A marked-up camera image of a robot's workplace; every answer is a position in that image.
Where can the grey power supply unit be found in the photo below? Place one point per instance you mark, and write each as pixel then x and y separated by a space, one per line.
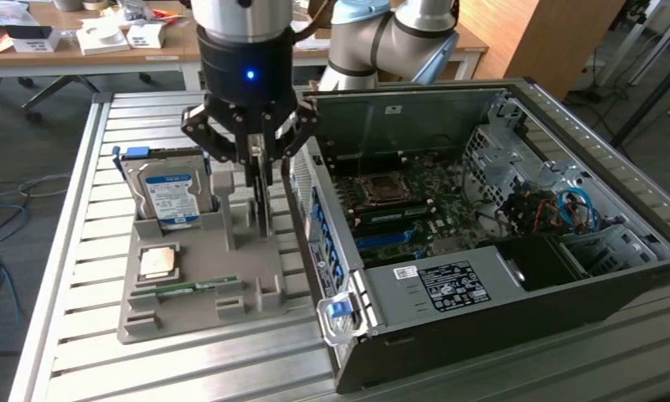
pixel 403 301

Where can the white box with label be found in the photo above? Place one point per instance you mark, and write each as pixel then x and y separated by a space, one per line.
pixel 145 37

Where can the black plastic shroud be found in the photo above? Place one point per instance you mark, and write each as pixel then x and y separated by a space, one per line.
pixel 541 264

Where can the labelled RAM stick in slot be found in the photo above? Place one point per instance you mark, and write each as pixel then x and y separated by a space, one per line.
pixel 396 216

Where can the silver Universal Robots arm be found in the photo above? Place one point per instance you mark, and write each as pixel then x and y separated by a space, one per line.
pixel 363 46

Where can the low-profile graphics card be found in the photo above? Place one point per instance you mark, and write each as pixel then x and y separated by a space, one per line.
pixel 265 209

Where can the wooden cabinet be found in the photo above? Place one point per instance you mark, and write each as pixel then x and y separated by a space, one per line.
pixel 548 42

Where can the blue expansion slot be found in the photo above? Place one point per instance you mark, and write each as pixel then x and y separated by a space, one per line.
pixel 385 240

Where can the metal disk bay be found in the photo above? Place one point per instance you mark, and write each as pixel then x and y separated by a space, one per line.
pixel 620 247

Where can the CPU chip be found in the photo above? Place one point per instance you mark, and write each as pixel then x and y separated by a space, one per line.
pixel 157 264

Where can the grey parts rack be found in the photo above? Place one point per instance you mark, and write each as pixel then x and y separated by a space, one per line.
pixel 201 259

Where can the white tape roll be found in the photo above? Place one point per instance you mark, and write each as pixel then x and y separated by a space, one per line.
pixel 103 34

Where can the orange packet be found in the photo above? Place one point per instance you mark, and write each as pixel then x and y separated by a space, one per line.
pixel 168 16

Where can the black and white box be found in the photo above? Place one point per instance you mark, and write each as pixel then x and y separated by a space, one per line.
pixel 33 42

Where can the blue case latch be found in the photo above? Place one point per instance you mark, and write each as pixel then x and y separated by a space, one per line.
pixel 337 310

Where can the green RAM stick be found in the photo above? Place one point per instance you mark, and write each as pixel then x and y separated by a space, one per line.
pixel 201 286

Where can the wooden desk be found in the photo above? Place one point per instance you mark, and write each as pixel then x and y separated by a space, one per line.
pixel 89 60

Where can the perforated metal drive cage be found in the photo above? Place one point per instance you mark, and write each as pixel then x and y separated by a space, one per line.
pixel 497 163

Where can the green motherboard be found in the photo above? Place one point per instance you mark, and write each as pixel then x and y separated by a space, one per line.
pixel 452 218

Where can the CPU socket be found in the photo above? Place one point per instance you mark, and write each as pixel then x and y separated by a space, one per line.
pixel 388 188

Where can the brown cardboard box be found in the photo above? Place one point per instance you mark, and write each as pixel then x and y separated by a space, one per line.
pixel 320 10

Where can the white box under tape roll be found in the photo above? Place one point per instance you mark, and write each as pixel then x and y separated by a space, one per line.
pixel 103 48

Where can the hard disk in blue caddy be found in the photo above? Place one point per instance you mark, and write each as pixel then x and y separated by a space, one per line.
pixel 171 197

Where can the white paper stack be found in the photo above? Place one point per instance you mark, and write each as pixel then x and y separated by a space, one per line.
pixel 312 43

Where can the black open PC case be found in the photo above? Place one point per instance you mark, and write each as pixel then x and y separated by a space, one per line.
pixel 480 335

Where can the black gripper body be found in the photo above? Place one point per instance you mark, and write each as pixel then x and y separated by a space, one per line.
pixel 245 84

